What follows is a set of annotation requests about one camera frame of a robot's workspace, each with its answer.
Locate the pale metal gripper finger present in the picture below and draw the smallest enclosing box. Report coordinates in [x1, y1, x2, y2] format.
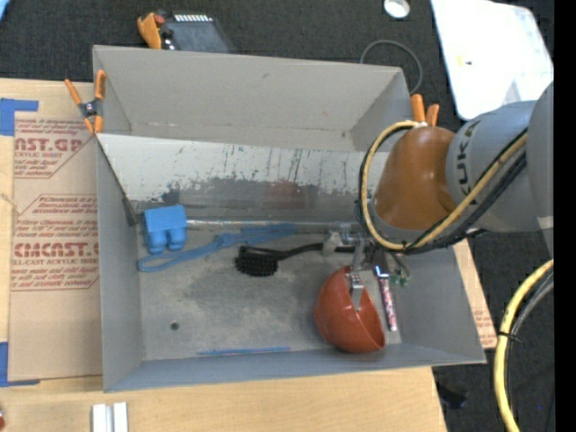
[378, 276, 399, 333]
[348, 272, 365, 313]

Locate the brown cardboard board red print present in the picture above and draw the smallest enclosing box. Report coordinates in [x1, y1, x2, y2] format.
[0, 77, 499, 384]

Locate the blue toy building block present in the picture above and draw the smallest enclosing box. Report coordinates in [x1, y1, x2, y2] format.
[142, 203, 189, 256]

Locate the grey metal bin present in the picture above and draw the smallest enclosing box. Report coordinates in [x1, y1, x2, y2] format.
[92, 45, 488, 393]

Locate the black brush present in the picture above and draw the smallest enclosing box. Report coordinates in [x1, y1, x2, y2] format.
[233, 242, 326, 278]

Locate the red bowl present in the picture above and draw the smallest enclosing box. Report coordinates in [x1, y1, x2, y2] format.
[313, 265, 387, 355]

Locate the blue strap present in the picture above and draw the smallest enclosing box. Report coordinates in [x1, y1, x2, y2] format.
[137, 223, 299, 274]

